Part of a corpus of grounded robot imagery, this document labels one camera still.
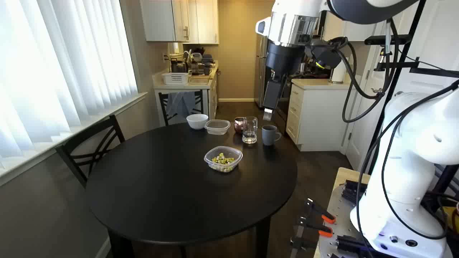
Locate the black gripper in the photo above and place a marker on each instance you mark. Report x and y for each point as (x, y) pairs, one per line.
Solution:
(281, 62)

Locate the clear plastic candy container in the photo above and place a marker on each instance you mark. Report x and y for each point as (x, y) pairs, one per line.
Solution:
(226, 151)

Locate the yellow candy pile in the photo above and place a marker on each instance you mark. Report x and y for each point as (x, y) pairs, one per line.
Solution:
(221, 161)

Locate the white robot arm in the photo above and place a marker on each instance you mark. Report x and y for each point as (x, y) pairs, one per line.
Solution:
(421, 134)

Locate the empty clear plastic container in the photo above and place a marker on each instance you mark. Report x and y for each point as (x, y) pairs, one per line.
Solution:
(216, 126)

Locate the dark grey mug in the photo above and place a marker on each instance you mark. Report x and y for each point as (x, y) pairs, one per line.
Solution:
(269, 135)

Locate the copper mug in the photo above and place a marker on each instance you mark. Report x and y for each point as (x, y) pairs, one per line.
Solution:
(239, 124)

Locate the clear glass jar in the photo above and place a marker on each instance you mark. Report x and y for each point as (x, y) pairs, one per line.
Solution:
(249, 131)

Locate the white kitchen cabinet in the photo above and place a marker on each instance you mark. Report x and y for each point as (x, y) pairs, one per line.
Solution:
(314, 115)

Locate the white ceramic bowl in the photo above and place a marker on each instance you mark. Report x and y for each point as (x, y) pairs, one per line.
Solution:
(196, 121)

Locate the black chair at counter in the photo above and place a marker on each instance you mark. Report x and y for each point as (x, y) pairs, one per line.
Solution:
(181, 103)

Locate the kitchen counter peninsula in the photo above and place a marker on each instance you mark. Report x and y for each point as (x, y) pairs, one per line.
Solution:
(208, 85)

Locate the clear tub on counter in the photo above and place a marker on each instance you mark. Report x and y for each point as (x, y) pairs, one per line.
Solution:
(175, 78)

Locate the orange black clamp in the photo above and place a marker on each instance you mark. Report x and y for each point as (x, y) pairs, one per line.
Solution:
(311, 207)
(298, 242)

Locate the robot mounting base table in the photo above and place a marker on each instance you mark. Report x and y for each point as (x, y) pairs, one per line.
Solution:
(344, 215)

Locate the white upper cabinets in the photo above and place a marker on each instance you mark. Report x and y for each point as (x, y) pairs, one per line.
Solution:
(189, 22)

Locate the round black table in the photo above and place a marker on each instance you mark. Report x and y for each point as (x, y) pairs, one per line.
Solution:
(155, 188)

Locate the black wooden chair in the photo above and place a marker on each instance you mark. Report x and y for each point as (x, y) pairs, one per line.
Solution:
(86, 148)

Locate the white vertical blinds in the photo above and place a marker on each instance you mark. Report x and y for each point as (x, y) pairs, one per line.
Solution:
(61, 62)

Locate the black camera stand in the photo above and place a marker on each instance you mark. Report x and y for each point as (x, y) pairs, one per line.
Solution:
(396, 66)

